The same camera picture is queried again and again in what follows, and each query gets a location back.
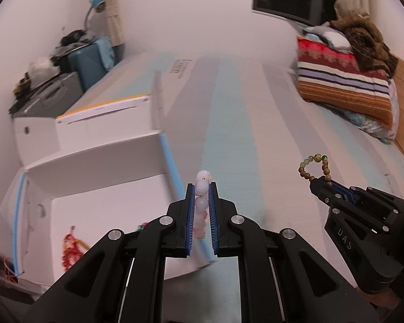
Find olive brown bead bracelet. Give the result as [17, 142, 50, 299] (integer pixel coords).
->
[298, 154, 334, 189]

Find red cord bracelet gold bar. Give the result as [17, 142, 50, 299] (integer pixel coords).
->
[62, 225, 88, 253]

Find striped folded quilt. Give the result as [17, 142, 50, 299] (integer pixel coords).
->
[296, 36, 394, 130]

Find floral pale blue pillow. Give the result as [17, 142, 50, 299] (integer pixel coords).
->
[323, 77, 399, 145]

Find brown furry garment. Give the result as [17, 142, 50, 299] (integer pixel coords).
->
[330, 13, 399, 71]

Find blue suitcase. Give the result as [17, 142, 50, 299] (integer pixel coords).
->
[67, 37, 117, 91]

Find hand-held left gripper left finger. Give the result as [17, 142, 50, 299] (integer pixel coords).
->
[23, 183, 194, 323]

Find red and yellow cords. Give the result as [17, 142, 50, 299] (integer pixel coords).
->
[0, 257, 21, 278]

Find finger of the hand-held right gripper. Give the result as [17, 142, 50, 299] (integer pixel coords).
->
[329, 179, 369, 203]
[309, 178, 349, 210]

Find white cardboard box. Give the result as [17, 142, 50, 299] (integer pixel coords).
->
[0, 74, 218, 283]

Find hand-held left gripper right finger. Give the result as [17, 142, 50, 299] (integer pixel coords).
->
[210, 182, 379, 323]

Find pink bead bracelet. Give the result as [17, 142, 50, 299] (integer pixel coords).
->
[193, 170, 213, 240]

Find dark clothes pile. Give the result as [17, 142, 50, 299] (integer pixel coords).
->
[50, 30, 98, 64]

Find white crumpled cloth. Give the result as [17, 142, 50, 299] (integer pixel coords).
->
[27, 57, 59, 85]

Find grey storage case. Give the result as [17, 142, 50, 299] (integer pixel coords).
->
[8, 71, 85, 118]

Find blue desk lamp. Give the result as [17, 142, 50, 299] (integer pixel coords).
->
[83, 0, 106, 31]

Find white and blue cloth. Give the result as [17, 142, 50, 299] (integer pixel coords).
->
[301, 27, 352, 49]

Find striped blue grey bed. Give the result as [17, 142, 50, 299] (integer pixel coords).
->
[84, 52, 404, 323]

